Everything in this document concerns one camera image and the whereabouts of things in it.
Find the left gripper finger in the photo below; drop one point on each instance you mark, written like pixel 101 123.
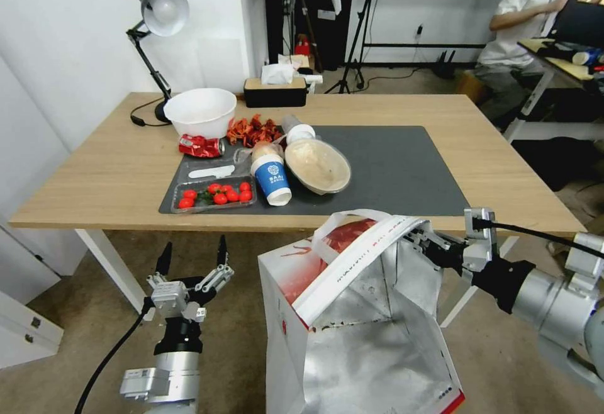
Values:
pixel 165 258
pixel 222 253

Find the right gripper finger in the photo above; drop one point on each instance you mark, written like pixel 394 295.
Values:
pixel 431 237
pixel 436 258

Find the white red food delivery bag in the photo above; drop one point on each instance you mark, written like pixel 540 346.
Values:
pixel 368 352

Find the clear plastic bag with food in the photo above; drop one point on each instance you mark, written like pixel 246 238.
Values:
pixel 264 149

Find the red dried food scraps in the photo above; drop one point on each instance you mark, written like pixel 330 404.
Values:
pixel 250 131

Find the black bag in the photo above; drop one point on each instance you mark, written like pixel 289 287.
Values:
pixel 557 161

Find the red cherry tomato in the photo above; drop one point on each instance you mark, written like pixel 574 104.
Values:
pixel 214 188
pixel 189 194
pixel 186 203
pixel 245 186
pixel 232 195
pixel 220 199
pixel 245 196

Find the dark grey desk mat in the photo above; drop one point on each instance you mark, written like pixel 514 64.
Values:
pixel 391 173

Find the white plastic utensil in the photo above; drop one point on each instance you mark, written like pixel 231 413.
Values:
pixel 210 172

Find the clear plastic clamshell tray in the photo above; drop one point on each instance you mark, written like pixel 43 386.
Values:
pixel 238 171

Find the blue white paper cup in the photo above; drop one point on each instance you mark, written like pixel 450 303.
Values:
pixel 271 180

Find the crushed red drink can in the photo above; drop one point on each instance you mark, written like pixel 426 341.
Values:
pixel 200 146

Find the brown bowl with clear lid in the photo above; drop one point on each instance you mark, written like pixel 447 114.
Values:
pixel 316 164

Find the wooden table white legs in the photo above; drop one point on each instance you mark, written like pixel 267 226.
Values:
pixel 424 107

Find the large white bowl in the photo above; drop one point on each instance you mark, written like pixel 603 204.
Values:
pixel 203 112

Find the clear cup with white lid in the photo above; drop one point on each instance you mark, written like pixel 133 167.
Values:
pixel 299 132

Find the white drawer cabinet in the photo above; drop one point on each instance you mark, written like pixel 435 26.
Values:
pixel 19 334

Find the black tissue box wooden lid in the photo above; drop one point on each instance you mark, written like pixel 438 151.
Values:
pixel 273 95

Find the black router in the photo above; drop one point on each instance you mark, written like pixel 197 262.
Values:
pixel 444 67

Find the white tissue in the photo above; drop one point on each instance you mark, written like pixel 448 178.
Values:
pixel 277 73

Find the black tripod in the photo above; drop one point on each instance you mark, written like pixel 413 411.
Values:
pixel 351 46

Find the small red box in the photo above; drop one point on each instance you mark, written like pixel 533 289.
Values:
pixel 304 47

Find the white blue can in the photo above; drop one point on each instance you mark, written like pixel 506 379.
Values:
pixel 585 57

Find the person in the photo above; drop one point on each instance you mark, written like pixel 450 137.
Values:
pixel 519 8

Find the black desk lamp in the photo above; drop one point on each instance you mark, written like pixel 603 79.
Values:
pixel 165 6

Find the black computer monitor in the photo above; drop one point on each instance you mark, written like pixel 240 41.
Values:
pixel 580 24

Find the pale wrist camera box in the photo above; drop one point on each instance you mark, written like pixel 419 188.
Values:
pixel 169 298
pixel 479 244

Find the wooden desk white frame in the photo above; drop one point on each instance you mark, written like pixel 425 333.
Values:
pixel 542 83

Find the black metal frame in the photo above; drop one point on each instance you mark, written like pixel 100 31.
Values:
pixel 424 46

